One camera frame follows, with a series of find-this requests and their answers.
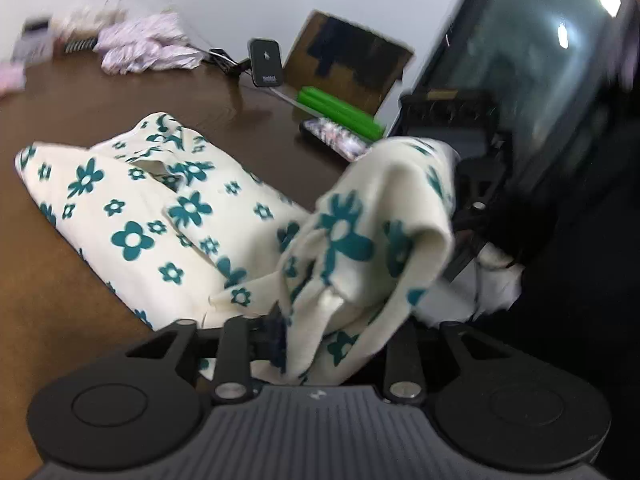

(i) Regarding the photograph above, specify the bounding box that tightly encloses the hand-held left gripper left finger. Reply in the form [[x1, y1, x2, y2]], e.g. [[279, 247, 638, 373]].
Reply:
[[125, 305, 290, 406]]

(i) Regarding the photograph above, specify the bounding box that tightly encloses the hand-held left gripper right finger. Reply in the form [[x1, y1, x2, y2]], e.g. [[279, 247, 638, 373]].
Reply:
[[382, 321, 507, 406]]

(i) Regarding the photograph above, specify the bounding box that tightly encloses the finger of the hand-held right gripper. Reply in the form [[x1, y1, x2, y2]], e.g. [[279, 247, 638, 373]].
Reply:
[[442, 160, 501, 281]]

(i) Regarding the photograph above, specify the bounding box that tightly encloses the cream floral garment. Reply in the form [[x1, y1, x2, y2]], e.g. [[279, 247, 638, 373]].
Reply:
[[15, 112, 526, 386]]

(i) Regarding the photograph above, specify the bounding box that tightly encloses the pink floral white dress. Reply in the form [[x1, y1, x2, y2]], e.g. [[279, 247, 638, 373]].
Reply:
[[95, 12, 201, 73]]

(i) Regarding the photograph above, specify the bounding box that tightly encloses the pink mesh tank top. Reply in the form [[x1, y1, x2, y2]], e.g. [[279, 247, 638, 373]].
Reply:
[[0, 62, 26, 96]]

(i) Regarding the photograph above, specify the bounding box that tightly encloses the dark television screen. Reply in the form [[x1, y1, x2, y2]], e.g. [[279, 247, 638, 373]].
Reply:
[[415, 0, 640, 201]]

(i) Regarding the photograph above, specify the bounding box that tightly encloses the green plastic object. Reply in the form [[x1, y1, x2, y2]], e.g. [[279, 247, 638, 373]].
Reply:
[[297, 86, 385, 138]]

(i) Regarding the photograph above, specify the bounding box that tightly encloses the smartphone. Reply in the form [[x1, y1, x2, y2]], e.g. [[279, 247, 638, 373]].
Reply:
[[299, 116, 373, 162]]

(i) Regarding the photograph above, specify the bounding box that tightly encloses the cardboard box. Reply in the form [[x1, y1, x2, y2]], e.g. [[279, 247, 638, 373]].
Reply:
[[282, 10, 415, 116]]

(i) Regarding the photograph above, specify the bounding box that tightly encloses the person's black clothing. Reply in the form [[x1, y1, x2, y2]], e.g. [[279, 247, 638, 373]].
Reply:
[[500, 125, 640, 480]]

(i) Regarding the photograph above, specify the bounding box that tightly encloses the white crumpled tissue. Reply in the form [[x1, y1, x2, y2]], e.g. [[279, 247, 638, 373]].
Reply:
[[52, 7, 101, 41]]

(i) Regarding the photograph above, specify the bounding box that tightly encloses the grey tin box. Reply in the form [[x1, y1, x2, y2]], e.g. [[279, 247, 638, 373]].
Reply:
[[12, 17, 53, 63]]

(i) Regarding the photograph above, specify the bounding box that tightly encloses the white wireless charger cable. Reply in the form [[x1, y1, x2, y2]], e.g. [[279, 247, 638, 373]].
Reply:
[[270, 85, 326, 112]]

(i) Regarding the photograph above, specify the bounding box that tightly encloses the black wireless charger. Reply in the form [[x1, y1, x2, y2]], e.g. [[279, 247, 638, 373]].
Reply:
[[248, 38, 285, 87]]

